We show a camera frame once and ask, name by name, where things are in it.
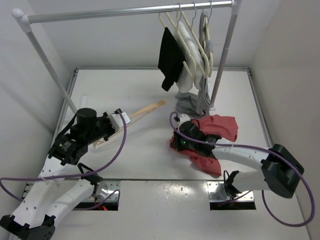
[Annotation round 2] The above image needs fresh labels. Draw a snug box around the red t shirt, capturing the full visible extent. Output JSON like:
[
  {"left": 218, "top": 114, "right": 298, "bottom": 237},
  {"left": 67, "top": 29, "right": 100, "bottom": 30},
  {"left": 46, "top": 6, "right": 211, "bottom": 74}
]
[{"left": 169, "top": 114, "right": 238, "bottom": 177}]

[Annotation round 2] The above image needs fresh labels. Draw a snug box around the peach plastic hanger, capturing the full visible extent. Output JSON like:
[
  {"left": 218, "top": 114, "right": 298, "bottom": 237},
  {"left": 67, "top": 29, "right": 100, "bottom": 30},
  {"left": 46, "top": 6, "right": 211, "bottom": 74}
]
[{"left": 93, "top": 100, "right": 166, "bottom": 149}]

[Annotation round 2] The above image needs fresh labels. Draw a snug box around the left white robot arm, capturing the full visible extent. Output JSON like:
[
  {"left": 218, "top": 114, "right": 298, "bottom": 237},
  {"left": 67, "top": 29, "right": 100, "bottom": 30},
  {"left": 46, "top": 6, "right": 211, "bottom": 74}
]
[{"left": 0, "top": 108, "right": 130, "bottom": 240}]

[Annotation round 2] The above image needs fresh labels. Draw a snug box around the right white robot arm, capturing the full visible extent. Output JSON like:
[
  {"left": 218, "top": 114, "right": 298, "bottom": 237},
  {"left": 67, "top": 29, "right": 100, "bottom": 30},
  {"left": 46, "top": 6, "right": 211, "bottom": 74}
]
[{"left": 171, "top": 120, "right": 305, "bottom": 199}]

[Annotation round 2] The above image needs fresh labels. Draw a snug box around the cream hanger with white garment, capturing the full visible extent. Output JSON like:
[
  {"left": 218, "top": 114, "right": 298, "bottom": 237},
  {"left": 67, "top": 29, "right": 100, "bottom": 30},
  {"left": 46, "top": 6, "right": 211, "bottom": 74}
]
[{"left": 176, "top": 11, "right": 209, "bottom": 78}]

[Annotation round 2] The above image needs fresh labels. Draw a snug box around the cream hanger with grey garment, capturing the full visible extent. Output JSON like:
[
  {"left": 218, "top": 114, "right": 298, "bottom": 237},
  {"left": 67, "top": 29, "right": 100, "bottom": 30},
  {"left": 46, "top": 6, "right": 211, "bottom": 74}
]
[{"left": 199, "top": 10, "right": 214, "bottom": 78}]

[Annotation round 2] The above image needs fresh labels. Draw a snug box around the cream hanger with black garment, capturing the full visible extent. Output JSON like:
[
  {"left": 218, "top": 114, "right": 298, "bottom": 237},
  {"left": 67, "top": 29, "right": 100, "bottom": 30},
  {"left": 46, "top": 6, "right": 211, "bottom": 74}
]
[{"left": 165, "top": 3, "right": 197, "bottom": 80}]

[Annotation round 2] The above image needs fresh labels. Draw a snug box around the grey hanging garment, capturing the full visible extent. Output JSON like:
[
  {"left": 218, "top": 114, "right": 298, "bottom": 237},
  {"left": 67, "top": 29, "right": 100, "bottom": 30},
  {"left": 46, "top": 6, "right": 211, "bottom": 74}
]
[{"left": 175, "top": 19, "right": 211, "bottom": 118}]

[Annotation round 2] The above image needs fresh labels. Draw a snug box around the white hanging garment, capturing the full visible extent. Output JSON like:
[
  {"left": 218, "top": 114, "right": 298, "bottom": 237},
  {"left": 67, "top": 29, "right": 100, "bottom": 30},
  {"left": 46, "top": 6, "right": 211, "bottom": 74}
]
[{"left": 173, "top": 22, "right": 204, "bottom": 93}]

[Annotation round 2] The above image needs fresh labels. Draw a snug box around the black hanging garment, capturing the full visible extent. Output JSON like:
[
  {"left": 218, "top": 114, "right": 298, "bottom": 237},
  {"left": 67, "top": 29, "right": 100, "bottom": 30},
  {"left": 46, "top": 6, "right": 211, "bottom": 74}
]
[{"left": 157, "top": 27, "right": 186, "bottom": 92}]

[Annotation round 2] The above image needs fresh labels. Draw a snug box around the white metal clothes rack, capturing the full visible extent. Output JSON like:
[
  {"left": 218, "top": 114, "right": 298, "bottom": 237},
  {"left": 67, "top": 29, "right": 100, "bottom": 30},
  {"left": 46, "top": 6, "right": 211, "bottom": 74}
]
[{"left": 11, "top": 0, "right": 242, "bottom": 114}]

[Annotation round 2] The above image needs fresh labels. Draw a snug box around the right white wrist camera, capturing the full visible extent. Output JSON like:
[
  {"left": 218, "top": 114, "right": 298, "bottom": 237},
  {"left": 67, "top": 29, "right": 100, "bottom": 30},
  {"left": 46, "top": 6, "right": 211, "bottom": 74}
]
[{"left": 173, "top": 113, "right": 191, "bottom": 130}]

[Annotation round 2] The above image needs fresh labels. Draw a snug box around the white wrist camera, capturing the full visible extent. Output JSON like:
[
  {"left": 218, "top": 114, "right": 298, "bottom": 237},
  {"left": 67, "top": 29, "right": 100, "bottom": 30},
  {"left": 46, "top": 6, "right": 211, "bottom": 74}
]
[
  {"left": 173, "top": 113, "right": 191, "bottom": 130},
  {"left": 108, "top": 108, "right": 131, "bottom": 132}
]

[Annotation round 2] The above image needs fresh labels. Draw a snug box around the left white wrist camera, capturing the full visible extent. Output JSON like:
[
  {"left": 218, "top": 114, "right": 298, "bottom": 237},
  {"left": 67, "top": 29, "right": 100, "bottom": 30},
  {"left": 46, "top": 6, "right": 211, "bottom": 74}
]
[{"left": 108, "top": 108, "right": 131, "bottom": 132}]

